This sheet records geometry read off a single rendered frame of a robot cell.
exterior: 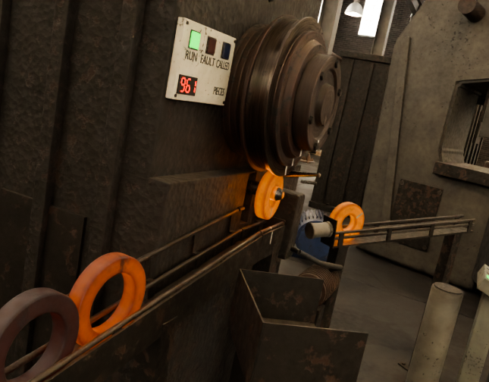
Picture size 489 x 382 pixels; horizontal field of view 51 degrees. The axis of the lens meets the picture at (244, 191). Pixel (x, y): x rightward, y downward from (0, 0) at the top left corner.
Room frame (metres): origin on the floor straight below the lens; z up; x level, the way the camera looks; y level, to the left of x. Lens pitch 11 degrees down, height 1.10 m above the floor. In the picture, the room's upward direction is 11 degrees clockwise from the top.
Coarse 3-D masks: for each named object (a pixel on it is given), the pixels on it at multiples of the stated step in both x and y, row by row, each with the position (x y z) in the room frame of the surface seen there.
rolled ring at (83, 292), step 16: (112, 256) 0.89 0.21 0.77; (128, 256) 0.92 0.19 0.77; (96, 272) 0.85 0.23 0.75; (112, 272) 0.88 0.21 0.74; (128, 272) 0.92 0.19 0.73; (144, 272) 0.96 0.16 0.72; (80, 288) 0.83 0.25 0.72; (96, 288) 0.85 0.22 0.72; (128, 288) 0.95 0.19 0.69; (144, 288) 0.97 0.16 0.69; (80, 304) 0.82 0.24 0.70; (128, 304) 0.95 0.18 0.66; (80, 320) 0.82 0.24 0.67; (112, 320) 0.93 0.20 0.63; (80, 336) 0.83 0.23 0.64; (96, 336) 0.86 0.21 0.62
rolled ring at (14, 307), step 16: (48, 288) 0.76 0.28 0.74; (16, 304) 0.70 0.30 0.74; (32, 304) 0.71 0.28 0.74; (48, 304) 0.73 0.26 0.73; (64, 304) 0.77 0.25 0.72; (0, 320) 0.67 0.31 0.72; (16, 320) 0.68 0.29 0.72; (64, 320) 0.77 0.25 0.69; (0, 336) 0.66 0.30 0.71; (16, 336) 0.69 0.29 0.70; (64, 336) 0.78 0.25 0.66; (0, 352) 0.66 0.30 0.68; (48, 352) 0.78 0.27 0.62; (64, 352) 0.78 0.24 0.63; (0, 368) 0.66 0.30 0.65; (32, 368) 0.76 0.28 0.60
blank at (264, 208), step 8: (264, 176) 1.53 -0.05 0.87; (272, 176) 1.52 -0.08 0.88; (264, 184) 1.50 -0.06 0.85; (272, 184) 1.53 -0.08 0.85; (280, 184) 1.59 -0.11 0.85; (256, 192) 1.50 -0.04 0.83; (264, 192) 1.49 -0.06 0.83; (256, 200) 1.50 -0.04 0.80; (264, 200) 1.49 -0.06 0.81; (272, 200) 1.59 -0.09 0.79; (280, 200) 1.62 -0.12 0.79; (256, 208) 1.51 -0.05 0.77; (264, 208) 1.50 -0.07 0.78; (272, 208) 1.57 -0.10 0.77; (264, 216) 1.52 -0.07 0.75
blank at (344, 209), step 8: (336, 208) 1.88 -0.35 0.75; (344, 208) 1.87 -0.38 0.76; (352, 208) 1.89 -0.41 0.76; (360, 208) 1.91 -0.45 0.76; (336, 216) 1.85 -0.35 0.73; (344, 216) 1.87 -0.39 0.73; (352, 216) 1.91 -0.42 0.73; (360, 216) 1.91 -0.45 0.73; (352, 224) 1.92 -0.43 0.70; (360, 224) 1.92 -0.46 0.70; (344, 240) 1.89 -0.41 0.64
